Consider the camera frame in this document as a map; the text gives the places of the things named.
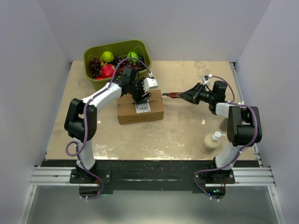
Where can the cream lotion pump bottle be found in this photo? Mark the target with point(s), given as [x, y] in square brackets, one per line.
[211, 142]

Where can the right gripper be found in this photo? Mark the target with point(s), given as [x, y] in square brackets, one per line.
[192, 95]

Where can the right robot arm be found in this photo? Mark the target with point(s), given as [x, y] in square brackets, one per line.
[243, 128]

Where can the aluminium frame rail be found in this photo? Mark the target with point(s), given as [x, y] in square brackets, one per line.
[177, 137]

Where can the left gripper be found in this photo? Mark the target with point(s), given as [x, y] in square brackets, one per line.
[137, 99]

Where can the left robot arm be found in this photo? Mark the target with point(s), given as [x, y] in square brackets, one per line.
[81, 118]

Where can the yellow-green pear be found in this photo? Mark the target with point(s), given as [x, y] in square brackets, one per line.
[107, 56]

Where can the dark red grape bunch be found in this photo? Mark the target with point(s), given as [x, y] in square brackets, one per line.
[95, 65]

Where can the olive green plastic bin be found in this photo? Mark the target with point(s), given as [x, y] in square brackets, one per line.
[118, 49]

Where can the green striped ball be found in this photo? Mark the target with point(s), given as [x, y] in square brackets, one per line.
[132, 54]

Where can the brown cardboard express box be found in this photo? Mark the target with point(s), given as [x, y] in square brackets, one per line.
[128, 112]

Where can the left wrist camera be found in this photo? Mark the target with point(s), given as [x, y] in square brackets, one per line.
[149, 84]

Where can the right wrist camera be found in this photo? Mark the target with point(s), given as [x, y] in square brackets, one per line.
[206, 79]

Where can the red black utility knife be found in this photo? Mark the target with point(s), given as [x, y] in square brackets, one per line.
[173, 94]

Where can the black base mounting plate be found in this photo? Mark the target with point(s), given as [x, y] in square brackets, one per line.
[107, 176]

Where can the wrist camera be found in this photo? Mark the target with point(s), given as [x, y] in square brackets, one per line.
[149, 84]
[206, 79]

